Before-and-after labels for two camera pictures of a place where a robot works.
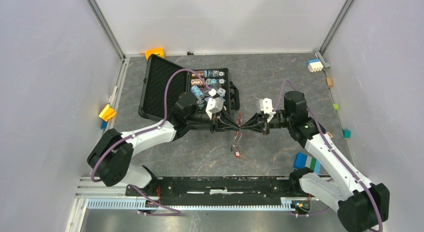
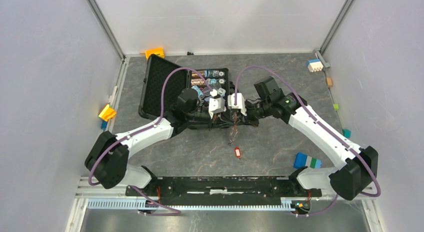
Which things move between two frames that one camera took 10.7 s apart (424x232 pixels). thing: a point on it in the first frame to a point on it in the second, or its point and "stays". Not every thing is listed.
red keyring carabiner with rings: (235, 147) to (234, 131)
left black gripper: (220, 122) stays
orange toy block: (158, 51) stays
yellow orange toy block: (107, 113) stays
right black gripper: (254, 124) to (247, 120)
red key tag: (238, 154) stays
